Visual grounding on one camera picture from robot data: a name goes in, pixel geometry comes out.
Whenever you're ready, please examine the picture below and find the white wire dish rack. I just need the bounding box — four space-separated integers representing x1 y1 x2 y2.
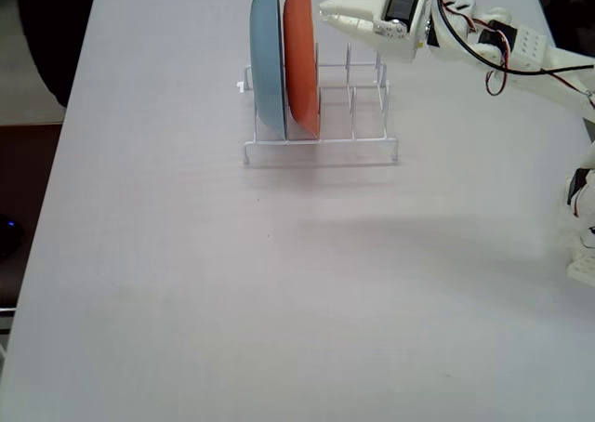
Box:
235 40 402 168

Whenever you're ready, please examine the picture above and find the black computer mouse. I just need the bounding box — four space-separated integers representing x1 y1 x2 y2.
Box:
0 213 24 259

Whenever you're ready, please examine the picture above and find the blue plate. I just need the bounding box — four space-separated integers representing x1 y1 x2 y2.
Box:
248 0 288 140

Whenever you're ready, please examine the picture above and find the orange plate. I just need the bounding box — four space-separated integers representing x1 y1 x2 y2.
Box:
282 0 322 140

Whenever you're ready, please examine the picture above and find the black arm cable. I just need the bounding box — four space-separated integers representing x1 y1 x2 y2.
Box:
434 0 595 77

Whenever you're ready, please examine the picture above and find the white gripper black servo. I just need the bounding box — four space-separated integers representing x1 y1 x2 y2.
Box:
318 0 457 65

